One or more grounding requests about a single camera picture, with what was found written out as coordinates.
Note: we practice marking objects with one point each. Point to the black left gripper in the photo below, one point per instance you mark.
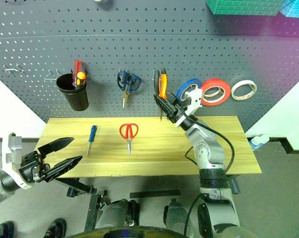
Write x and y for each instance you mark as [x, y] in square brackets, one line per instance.
[31, 166]

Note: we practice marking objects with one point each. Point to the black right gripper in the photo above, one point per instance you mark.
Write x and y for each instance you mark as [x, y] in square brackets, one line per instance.
[177, 110]

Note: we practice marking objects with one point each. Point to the orange and black long-nose pliers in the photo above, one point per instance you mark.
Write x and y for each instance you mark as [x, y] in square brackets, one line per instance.
[162, 84]

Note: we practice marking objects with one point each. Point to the wide red tape roll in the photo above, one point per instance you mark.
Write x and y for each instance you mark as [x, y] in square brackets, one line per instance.
[227, 89]

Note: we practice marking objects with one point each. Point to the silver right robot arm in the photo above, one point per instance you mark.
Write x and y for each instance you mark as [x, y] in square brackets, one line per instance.
[208, 148]

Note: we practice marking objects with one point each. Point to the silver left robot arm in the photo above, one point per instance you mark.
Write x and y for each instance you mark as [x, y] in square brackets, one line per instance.
[5, 181]

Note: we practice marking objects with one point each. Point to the blue tape roll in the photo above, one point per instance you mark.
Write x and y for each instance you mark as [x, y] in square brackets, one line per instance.
[180, 93]

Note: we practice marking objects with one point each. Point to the silver pliers holder hook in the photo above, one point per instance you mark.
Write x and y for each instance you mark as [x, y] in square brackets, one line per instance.
[155, 74]

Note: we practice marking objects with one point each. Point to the thin red tape roll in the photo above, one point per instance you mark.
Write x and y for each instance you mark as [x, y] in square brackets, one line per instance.
[208, 99]

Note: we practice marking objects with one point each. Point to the silver scissors peg hook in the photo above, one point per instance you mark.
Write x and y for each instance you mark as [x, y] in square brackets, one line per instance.
[123, 70]

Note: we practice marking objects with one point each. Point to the dark grey metal pegboard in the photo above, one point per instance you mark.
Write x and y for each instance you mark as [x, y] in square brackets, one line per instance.
[164, 44]

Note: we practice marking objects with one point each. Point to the black plastic cup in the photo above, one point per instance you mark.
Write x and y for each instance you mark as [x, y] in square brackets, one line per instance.
[75, 99]

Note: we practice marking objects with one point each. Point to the white tape roll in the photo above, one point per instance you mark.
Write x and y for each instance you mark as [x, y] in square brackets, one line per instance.
[234, 95]

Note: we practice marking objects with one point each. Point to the black leather shoe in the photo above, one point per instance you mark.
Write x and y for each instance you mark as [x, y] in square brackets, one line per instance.
[55, 228]
[1, 230]

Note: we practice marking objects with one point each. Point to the orange and black screwdriver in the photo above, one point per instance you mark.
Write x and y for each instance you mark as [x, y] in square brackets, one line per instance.
[81, 75]

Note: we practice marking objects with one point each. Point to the white and blue bottle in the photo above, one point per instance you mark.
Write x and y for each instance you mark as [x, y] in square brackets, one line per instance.
[258, 142]

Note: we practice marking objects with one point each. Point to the green brick-pattern box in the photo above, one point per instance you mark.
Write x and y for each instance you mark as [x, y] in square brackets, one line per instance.
[243, 7]

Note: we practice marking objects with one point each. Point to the round silver metal disc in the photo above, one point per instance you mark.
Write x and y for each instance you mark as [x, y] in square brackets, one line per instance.
[99, 1]

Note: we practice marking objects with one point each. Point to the cyan brick-pattern box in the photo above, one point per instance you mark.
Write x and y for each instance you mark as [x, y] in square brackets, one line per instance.
[295, 8]

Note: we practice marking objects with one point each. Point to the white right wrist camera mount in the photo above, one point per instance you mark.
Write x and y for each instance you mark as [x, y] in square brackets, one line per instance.
[195, 101]

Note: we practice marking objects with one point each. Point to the black metal table frame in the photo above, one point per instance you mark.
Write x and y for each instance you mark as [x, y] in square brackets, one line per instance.
[92, 210]

